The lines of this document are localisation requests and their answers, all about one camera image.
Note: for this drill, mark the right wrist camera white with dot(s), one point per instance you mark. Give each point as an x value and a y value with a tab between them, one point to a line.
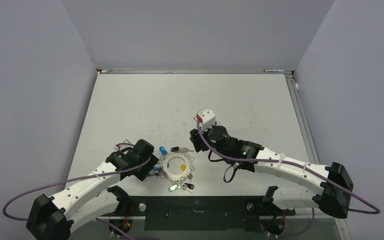
206	119

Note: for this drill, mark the aluminium frame rail right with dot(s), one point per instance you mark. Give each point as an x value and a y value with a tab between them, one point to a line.
302	120

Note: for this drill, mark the round steel key organizer disc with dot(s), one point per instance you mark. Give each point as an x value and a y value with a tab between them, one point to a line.
171	165

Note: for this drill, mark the aluminium frame rail back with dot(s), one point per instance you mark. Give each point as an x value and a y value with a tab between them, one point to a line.
199	71

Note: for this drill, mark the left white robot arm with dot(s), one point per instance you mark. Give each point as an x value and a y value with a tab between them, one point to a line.
57	216

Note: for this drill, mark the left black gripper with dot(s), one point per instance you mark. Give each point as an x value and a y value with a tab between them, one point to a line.
144	173

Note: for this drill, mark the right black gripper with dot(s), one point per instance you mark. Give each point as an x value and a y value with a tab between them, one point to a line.
199	142

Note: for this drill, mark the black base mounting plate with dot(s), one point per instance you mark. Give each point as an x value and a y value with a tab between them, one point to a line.
198	213

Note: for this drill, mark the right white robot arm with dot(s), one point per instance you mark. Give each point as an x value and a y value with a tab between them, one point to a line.
326	187

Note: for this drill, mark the green key tag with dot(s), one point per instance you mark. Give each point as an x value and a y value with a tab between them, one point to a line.
173	188

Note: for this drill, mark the aluminium frame rail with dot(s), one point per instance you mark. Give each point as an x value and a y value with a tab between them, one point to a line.
302	120
199	71

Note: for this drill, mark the black key tag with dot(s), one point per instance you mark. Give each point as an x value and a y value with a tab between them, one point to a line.
175	149

